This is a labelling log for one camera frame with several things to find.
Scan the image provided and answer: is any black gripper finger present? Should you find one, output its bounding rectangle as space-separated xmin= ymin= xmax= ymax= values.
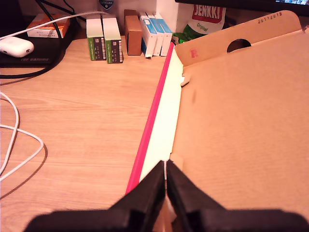
xmin=108 ymin=160 xmax=167 ymax=232
xmin=166 ymin=159 xmax=227 ymax=232

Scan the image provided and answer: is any red Nike shoebox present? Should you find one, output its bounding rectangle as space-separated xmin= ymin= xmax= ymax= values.
xmin=125 ymin=9 xmax=309 ymax=232

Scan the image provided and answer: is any white and blue box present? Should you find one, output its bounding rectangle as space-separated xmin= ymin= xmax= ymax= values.
xmin=139 ymin=12 xmax=158 ymax=58
xmin=154 ymin=12 xmax=173 ymax=57
xmin=146 ymin=13 xmax=165 ymax=57

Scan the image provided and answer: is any brown cardboard box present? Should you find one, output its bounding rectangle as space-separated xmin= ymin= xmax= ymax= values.
xmin=124 ymin=9 xmax=143 ymax=56

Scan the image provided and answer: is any black flat box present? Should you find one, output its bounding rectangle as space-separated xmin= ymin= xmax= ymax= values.
xmin=0 ymin=15 xmax=82 ymax=69

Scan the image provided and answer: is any orange and white box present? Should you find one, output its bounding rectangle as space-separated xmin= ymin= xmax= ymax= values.
xmin=26 ymin=14 xmax=71 ymax=39

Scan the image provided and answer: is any green and white Jenkki bag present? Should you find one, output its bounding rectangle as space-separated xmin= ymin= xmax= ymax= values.
xmin=172 ymin=4 xmax=227 ymax=45

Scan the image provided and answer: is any blue shield sticker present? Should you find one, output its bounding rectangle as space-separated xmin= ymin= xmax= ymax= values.
xmin=98 ymin=0 xmax=114 ymax=11

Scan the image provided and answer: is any white earbuds case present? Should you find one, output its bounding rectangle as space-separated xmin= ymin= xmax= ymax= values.
xmin=0 ymin=36 xmax=35 ymax=58

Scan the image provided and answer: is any white cable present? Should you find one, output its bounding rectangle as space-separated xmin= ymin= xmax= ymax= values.
xmin=0 ymin=11 xmax=112 ymax=41
xmin=0 ymin=91 xmax=44 ymax=182

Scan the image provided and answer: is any black cable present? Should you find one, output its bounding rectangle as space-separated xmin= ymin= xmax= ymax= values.
xmin=0 ymin=0 xmax=67 ymax=79

